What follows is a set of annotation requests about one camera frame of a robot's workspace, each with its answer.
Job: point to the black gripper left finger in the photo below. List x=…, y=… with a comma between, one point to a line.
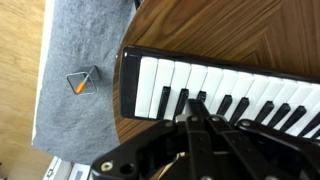
x=156, y=156

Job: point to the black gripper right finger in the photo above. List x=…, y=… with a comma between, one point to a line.
x=266, y=150

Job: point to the black keyboard with white keys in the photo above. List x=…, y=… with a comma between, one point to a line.
x=233, y=86

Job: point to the white door with grey panel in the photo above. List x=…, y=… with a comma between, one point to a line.
x=78, y=173

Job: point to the grey carpet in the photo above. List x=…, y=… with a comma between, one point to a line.
x=73, y=126

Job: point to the plain white folding door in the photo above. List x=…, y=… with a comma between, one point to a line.
x=55, y=170

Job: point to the orange pen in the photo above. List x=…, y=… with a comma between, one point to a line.
x=81, y=86

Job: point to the metal triangle with orange tip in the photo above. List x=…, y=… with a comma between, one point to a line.
x=95, y=73

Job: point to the round wooden table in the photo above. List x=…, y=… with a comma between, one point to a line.
x=216, y=26

